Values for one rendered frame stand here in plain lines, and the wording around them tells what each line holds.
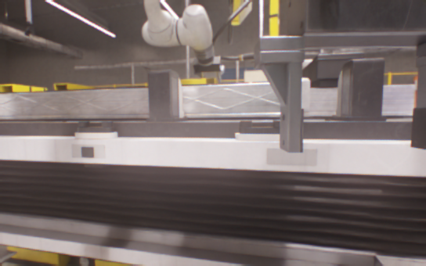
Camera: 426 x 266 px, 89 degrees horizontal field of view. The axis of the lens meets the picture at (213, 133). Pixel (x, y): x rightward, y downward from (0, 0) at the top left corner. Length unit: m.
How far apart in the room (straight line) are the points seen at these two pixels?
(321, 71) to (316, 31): 0.66
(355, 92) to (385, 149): 0.13
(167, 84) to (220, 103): 0.20
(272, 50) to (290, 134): 0.08
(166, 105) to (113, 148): 0.17
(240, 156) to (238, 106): 0.25
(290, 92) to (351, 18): 0.07
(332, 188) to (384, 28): 0.68
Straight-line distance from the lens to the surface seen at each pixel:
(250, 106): 0.69
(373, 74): 0.58
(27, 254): 1.79
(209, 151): 0.50
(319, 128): 0.54
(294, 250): 0.92
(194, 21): 0.91
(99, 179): 1.06
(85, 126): 0.66
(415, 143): 0.30
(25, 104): 1.14
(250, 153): 0.48
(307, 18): 0.21
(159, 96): 0.58
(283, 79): 0.21
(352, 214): 0.91
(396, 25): 0.25
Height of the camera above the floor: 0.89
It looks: 5 degrees down
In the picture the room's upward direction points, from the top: 1 degrees counter-clockwise
